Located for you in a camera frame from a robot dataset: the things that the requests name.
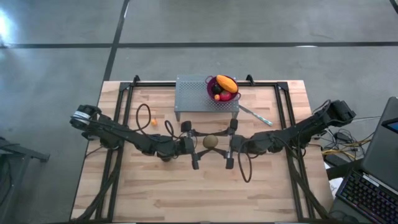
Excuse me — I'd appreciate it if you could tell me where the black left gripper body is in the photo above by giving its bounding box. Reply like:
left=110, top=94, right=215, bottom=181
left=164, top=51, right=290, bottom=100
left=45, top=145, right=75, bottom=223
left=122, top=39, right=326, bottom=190
left=177, top=132, right=197, bottom=158

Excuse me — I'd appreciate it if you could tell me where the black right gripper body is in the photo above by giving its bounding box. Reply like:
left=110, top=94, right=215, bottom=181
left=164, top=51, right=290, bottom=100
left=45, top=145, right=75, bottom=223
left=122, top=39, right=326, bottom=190
left=229, top=133, right=251, bottom=156

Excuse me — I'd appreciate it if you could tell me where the oval tan kiwi fruit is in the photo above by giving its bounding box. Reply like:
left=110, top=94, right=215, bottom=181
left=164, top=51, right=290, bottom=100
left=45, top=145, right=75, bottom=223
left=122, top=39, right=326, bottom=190
left=202, top=134, right=219, bottom=149

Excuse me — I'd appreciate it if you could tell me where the large orange mango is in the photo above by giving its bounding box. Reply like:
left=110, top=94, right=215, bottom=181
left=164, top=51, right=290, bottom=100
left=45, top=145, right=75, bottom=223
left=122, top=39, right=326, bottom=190
left=216, top=74, right=239, bottom=95

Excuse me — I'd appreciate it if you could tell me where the purple plastic colander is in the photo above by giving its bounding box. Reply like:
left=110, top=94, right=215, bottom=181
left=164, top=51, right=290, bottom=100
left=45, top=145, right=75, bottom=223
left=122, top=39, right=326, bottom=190
left=205, top=75, right=242, bottom=103

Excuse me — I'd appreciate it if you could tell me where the grey perforated metal shelf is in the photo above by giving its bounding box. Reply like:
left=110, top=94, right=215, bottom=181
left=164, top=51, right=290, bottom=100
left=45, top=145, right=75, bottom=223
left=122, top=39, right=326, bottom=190
left=174, top=74, right=241, bottom=123

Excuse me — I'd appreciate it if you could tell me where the black power brick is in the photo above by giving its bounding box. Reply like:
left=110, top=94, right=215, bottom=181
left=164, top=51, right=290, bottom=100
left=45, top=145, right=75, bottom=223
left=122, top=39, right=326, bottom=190
left=324, top=153, right=345, bottom=168

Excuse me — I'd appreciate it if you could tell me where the white paper sheet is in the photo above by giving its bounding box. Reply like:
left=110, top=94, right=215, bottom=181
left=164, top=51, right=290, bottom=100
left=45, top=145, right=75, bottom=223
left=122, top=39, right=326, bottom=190
left=326, top=174, right=343, bottom=195

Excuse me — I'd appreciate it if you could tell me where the black computer keyboard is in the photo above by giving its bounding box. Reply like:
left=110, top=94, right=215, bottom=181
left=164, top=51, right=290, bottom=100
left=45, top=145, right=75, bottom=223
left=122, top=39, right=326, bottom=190
left=335, top=169, right=398, bottom=224

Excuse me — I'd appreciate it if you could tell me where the black laptop monitor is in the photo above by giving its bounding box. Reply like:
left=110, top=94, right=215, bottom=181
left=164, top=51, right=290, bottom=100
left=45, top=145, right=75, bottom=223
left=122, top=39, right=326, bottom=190
left=360, top=96, right=398, bottom=191

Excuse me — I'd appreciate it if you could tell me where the black metal stand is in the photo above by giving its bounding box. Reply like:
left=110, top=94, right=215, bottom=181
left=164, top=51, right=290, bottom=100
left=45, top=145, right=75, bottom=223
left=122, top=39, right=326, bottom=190
left=0, top=136, right=51, bottom=224

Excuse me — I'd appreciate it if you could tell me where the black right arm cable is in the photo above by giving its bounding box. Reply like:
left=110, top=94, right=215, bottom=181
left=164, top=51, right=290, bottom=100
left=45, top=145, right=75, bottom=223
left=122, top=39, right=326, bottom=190
left=237, top=141, right=253, bottom=184

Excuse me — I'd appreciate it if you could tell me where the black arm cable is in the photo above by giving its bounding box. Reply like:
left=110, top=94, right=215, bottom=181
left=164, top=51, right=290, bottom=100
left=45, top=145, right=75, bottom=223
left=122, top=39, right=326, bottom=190
left=237, top=141, right=253, bottom=184
left=135, top=103, right=182, bottom=140

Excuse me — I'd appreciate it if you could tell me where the teal-handled table knife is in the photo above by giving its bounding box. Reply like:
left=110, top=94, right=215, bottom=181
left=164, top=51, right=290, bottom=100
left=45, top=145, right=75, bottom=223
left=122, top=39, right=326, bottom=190
left=238, top=104, right=274, bottom=127

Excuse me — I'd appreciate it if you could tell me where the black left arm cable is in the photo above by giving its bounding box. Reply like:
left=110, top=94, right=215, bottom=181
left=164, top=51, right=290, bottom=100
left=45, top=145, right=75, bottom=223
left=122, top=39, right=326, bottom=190
left=135, top=103, right=182, bottom=140

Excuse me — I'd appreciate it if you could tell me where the black power cable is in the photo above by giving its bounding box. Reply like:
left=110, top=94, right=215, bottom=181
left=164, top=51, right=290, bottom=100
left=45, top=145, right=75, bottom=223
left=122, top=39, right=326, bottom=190
left=320, top=129, right=355, bottom=147

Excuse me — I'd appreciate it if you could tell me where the yellow cable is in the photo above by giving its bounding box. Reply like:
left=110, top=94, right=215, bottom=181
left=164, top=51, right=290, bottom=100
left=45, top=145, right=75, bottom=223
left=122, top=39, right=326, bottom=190
left=322, top=141, right=369, bottom=156

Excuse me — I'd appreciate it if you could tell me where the grey cable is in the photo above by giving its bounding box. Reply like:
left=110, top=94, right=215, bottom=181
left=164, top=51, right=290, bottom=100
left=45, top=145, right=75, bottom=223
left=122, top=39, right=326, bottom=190
left=353, top=116, right=382, bottom=123

